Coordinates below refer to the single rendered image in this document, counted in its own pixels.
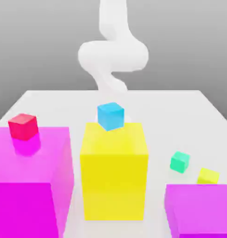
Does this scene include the small green cube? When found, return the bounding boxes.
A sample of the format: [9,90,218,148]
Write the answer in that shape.
[169,151,191,174]

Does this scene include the small blue cube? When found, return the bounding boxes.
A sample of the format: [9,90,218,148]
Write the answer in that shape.
[97,102,125,132]

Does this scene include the large yellow box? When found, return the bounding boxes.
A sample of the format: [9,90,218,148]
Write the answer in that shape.
[79,122,149,221]

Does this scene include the small red cube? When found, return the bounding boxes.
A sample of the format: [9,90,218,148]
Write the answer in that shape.
[7,113,39,141]

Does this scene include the large magenta box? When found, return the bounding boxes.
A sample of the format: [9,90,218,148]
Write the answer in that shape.
[0,126,75,238]

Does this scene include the large purple box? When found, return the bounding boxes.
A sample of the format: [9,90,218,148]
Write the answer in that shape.
[164,183,227,238]

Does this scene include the small yellow cube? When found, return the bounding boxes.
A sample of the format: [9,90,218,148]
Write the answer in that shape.
[196,167,221,185]

